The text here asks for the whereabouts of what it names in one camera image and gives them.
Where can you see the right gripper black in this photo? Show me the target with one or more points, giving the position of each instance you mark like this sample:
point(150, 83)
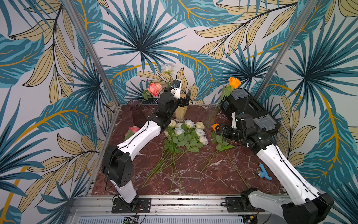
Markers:
point(223, 132)

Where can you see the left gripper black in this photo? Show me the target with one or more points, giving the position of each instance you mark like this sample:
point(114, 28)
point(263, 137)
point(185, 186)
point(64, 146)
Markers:
point(182, 102)

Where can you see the orange rose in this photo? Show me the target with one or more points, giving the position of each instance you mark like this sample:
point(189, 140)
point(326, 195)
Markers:
point(235, 168)
point(215, 139)
point(233, 84)

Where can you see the pink rose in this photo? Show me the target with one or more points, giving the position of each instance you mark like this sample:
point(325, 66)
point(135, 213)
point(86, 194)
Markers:
point(153, 90)
point(131, 131)

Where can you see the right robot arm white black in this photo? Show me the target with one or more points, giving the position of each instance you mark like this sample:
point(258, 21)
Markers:
point(306, 205)

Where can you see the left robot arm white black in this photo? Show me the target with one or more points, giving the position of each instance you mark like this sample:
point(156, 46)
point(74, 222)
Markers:
point(117, 161)

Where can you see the cream yellow fluted vase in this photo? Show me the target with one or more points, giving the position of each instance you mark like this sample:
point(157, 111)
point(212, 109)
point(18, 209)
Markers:
point(181, 111)

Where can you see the clear glass vase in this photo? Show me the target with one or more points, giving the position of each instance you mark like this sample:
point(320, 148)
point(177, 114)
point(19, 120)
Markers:
point(212, 111)

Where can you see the black plastic toolbox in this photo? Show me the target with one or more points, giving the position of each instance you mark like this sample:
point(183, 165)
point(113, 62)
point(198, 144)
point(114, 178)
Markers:
point(251, 112)

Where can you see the white rose bunch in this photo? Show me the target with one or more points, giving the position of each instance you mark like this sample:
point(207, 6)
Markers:
point(183, 143)

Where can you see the dark purple glass vase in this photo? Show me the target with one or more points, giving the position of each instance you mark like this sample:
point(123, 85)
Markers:
point(139, 118)

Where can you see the blue plastic tool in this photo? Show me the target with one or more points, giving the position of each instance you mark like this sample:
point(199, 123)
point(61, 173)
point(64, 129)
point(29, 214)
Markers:
point(263, 173)

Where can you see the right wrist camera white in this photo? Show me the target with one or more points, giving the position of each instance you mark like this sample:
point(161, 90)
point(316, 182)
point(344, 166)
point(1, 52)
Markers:
point(234, 121)

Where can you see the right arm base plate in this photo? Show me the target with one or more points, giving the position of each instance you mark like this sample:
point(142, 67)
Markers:
point(238, 204)

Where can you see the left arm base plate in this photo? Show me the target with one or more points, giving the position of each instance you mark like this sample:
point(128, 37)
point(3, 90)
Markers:
point(139, 205)

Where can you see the aluminium front rail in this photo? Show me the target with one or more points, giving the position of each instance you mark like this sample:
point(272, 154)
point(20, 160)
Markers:
point(196, 209)

